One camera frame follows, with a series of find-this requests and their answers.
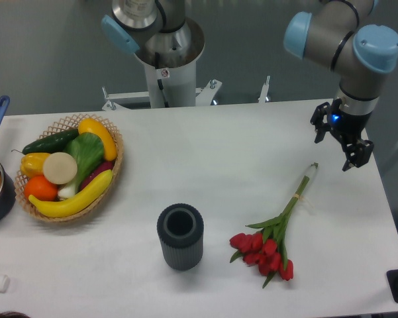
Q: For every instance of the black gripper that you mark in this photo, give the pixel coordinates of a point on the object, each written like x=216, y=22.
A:
x=348, y=118

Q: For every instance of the red tulip bouquet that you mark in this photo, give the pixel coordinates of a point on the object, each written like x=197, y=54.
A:
x=266, y=247

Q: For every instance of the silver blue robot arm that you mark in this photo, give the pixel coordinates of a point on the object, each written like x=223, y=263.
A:
x=363, y=57

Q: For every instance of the dark grey ribbed vase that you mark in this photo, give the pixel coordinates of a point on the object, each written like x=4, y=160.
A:
x=180, y=229

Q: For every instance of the purple eggplant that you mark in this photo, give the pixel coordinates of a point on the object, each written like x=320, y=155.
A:
x=107, y=165

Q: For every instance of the yellow squash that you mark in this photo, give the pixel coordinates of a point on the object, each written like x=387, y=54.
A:
x=90, y=125

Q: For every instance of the green lettuce leaf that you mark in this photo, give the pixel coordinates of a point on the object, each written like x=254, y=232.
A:
x=87, y=149

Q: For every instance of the woven wicker basket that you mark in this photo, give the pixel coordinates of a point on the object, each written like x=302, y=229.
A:
x=64, y=124

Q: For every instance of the white spring onion bulb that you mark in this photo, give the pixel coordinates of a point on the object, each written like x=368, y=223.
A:
x=67, y=191

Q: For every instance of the green cucumber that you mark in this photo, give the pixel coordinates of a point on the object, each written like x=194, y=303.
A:
x=50, y=144

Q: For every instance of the beige round disc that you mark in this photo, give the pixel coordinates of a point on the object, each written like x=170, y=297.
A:
x=59, y=168

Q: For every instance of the yellow banana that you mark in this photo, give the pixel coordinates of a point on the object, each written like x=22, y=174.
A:
x=77, y=203

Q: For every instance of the orange fruit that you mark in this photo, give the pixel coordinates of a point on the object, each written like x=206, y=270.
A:
x=41, y=188

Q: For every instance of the yellow bell pepper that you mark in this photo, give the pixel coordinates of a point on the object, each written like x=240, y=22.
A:
x=32, y=164

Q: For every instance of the dark hair of person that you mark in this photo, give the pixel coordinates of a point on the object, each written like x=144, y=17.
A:
x=13, y=314

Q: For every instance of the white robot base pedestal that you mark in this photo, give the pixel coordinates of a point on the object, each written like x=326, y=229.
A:
x=165, y=41

